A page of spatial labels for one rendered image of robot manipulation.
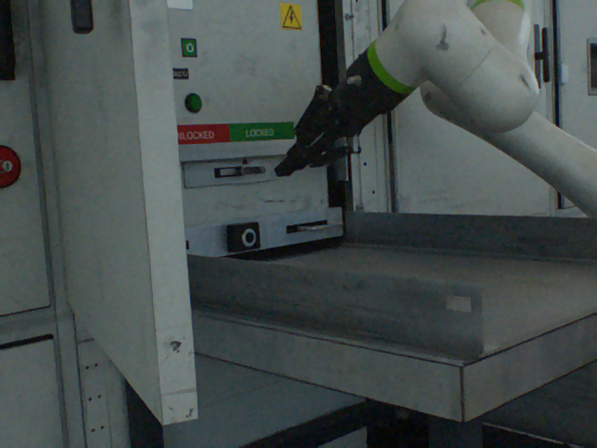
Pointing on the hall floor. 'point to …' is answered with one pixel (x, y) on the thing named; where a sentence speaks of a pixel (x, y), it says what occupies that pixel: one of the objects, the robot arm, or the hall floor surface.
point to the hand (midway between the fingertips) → (293, 161)
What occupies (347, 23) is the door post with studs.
